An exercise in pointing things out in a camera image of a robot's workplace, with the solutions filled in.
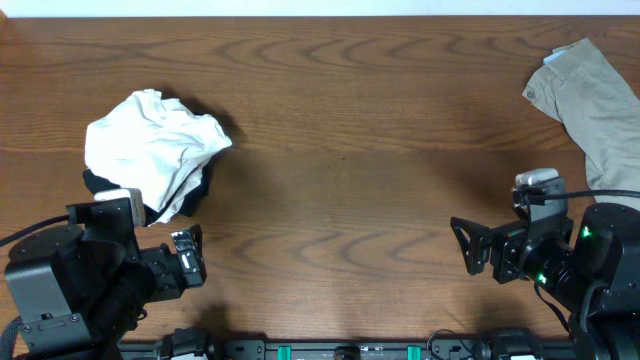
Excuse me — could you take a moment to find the white printed t-shirt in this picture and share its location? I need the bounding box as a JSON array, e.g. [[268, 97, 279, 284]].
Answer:
[[84, 89, 232, 212]]

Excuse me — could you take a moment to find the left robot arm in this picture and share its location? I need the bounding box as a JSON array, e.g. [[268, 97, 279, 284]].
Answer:
[[5, 224, 206, 359]]

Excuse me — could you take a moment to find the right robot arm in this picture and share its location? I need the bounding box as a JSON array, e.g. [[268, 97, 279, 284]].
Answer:
[[450, 203, 639, 359]]

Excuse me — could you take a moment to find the grey khaki garment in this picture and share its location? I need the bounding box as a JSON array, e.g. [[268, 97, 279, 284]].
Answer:
[[523, 38, 639, 191]]

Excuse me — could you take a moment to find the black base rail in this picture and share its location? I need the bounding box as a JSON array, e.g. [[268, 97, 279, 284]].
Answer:
[[118, 334, 576, 360]]

